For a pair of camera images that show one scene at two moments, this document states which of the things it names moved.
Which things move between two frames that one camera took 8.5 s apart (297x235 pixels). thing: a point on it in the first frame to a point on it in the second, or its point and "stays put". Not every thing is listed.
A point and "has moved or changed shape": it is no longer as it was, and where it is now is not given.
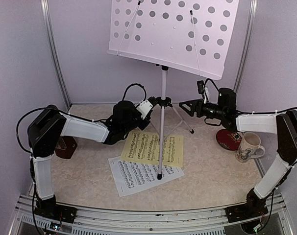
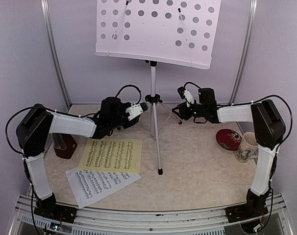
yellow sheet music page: (144, 147) to (114, 155)
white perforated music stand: (193, 36) has moved or changed shape
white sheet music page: (132, 177) to (89, 185)
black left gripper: (143, 125) to (135, 120)
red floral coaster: (229, 140) stays put
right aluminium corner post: (248, 42) stays put
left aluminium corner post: (53, 53) stays put
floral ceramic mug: (250, 147) stays put
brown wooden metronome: (65, 146) stays put
